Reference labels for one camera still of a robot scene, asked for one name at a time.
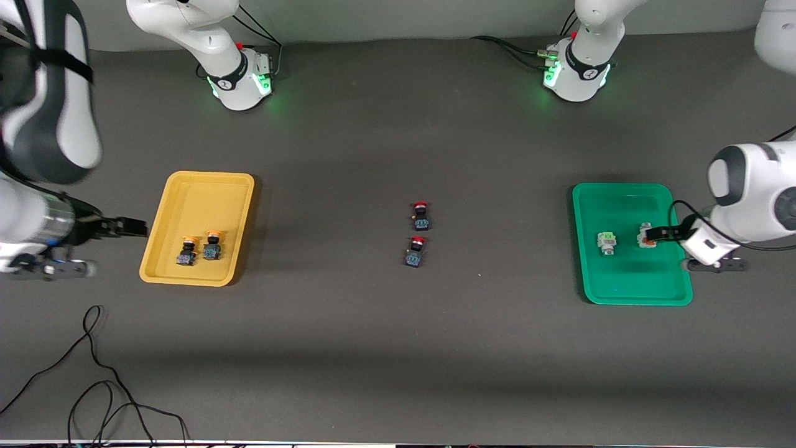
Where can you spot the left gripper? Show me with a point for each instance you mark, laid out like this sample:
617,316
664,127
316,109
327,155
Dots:
673,233

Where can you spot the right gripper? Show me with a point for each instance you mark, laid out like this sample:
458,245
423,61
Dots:
85,228

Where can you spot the orange white button switch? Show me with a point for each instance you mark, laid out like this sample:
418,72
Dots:
644,235

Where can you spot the green white button switch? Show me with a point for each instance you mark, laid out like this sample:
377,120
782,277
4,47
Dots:
607,242

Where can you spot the yellow push button switch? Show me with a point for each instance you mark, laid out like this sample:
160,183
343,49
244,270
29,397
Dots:
186,254
212,249

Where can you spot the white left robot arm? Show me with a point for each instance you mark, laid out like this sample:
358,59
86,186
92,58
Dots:
752,186

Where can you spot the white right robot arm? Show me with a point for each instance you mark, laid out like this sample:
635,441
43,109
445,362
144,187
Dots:
230,81

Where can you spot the green plastic tray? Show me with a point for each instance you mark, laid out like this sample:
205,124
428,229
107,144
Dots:
631,277

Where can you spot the yellow plastic tray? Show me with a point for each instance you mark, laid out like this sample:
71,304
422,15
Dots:
196,205

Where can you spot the red push button switch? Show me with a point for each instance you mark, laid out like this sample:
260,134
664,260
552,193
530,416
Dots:
421,218
415,254

